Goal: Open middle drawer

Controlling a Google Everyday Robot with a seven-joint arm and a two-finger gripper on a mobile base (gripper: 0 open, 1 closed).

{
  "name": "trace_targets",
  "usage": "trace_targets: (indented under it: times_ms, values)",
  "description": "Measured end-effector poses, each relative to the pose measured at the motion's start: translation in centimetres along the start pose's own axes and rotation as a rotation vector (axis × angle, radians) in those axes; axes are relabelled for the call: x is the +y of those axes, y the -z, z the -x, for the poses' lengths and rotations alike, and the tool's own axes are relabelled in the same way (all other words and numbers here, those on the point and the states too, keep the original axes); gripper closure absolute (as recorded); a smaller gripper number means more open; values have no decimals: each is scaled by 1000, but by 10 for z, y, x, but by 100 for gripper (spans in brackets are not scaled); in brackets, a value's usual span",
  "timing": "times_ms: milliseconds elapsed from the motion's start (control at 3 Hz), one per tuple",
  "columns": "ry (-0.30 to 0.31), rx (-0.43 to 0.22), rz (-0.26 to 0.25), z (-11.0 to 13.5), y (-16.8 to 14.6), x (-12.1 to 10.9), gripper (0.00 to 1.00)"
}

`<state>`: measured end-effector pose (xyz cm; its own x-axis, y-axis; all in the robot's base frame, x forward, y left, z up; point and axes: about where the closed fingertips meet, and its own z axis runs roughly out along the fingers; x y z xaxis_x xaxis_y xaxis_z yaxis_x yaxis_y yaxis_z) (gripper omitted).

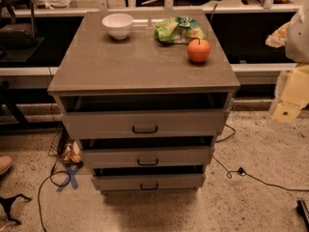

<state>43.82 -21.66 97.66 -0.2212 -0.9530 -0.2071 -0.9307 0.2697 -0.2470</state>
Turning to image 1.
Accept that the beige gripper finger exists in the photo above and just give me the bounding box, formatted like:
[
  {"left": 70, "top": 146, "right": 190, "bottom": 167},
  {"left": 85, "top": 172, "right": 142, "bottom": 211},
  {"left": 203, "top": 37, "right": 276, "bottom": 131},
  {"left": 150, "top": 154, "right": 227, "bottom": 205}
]
[{"left": 268, "top": 64, "right": 309, "bottom": 127}]

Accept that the grey drawer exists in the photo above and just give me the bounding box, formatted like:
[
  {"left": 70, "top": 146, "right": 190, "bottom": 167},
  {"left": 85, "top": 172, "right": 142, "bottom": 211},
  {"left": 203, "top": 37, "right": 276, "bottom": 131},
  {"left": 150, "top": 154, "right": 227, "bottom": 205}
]
[
  {"left": 81, "top": 147, "right": 213, "bottom": 169},
  {"left": 62, "top": 109, "right": 227, "bottom": 139},
  {"left": 92, "top": 173, "right": 206, "bottom": 191}
]

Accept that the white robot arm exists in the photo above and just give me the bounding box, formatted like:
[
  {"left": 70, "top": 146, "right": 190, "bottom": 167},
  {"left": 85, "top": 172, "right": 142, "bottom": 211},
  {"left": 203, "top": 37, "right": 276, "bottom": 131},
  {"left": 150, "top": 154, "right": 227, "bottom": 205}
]
[{"left": 266, "top": 5, "right": 309, "bottom": 125}]

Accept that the grey top drawer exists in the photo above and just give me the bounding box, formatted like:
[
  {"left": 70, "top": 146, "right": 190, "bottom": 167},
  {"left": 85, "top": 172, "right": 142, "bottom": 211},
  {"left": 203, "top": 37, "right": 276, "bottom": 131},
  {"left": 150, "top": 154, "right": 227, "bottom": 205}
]
[{"left": 62, "top": 109, "right": 227, "bottom": 139}]

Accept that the grey drawer cabinet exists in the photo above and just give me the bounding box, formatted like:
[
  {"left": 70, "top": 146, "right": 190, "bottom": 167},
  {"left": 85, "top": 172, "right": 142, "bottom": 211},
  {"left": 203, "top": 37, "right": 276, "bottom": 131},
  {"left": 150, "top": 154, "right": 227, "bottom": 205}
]
[{"left": 46, "top": 11, "right": 241, "bottom": 193}]

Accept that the grey bottom drawer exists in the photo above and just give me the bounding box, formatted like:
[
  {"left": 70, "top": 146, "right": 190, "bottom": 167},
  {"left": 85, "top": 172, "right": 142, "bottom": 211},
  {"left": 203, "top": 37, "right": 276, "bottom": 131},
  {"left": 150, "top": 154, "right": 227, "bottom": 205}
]
[{"left": 92, "top": 173, "right": 206, "bottom": 191}]

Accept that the orange fruit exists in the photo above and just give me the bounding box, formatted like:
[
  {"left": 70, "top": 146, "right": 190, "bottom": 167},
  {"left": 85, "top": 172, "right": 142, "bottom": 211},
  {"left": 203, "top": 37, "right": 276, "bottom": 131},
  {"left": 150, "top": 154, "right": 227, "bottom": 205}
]
[{"left": 187, "top": 39, "right": 211, "bottom": 63}]

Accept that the black device at right edge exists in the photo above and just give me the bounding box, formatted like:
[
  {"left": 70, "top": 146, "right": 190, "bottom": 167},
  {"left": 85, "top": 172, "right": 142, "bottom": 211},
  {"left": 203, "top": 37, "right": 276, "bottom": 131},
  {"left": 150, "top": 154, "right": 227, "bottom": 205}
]
[{"left": 296, "top": 200, "right": 309, "bottom": 232}]

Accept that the green chip bag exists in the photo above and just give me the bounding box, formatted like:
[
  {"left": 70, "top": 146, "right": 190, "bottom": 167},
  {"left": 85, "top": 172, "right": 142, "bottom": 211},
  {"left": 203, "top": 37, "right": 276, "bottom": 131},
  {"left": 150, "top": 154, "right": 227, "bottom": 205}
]
[{"left": 154, "top": 16, "right": 206, "bottom": 44}]

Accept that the white ceramic bowl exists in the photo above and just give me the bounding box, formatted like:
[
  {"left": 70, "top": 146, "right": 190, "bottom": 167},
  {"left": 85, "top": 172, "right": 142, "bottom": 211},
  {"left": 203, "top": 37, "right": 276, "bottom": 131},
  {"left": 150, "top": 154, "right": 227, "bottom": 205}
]
[{"left": 102, "top": 14, "right": 133, "bottom": 40}]

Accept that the dark chair on left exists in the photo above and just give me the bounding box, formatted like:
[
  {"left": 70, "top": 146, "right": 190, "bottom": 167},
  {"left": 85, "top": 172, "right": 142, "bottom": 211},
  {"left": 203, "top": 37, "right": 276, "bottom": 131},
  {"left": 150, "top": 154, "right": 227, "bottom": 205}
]
[{"left": 0, "top": 0, "right": 43, "bottom": 63}]

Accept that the brown shoe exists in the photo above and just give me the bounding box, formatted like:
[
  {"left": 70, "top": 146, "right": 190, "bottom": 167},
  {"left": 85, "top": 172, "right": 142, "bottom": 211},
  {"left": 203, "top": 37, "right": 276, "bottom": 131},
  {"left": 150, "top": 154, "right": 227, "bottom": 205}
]
[{"left": 0, "top": 156, "right": 13, "bottom": 175}]

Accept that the black floor stand foot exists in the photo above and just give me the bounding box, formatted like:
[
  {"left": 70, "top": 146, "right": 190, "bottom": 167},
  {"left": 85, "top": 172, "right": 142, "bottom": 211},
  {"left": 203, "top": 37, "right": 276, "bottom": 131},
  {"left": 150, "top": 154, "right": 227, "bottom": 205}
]
[{"left": 0, "top": 193, "right": 32, "bottom": 225}]

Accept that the wire basket with items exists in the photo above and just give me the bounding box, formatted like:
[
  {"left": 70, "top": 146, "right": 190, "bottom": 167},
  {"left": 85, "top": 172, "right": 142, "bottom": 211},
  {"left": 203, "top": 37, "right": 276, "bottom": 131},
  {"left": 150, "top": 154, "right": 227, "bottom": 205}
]
[{"left": 48, "top": 127, "right": 82, "bottom": 166}]

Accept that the black cable on left floor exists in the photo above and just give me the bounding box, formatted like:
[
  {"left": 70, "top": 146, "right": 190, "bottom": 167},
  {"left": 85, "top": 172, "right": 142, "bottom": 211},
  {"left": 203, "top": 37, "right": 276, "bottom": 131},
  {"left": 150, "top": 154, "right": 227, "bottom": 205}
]
[{"left": 37, "top": 159, "right": 72, "bottom": 232}]

